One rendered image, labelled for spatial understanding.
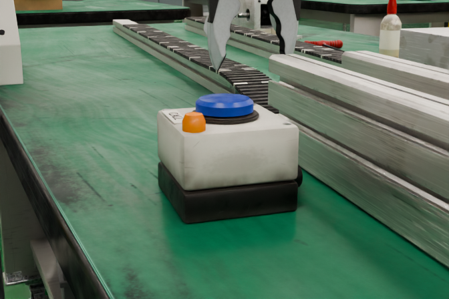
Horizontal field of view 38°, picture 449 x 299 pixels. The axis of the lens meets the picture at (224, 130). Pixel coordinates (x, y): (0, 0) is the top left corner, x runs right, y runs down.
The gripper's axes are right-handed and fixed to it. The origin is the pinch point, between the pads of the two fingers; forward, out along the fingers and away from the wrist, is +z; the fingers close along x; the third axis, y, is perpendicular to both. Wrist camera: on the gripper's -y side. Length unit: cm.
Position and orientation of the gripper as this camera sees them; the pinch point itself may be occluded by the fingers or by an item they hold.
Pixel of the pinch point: (254, 60)
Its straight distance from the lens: 76.5
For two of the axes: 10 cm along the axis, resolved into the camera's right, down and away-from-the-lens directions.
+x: -9.5, 0.7, -2.9
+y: -3.0, -2.3, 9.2
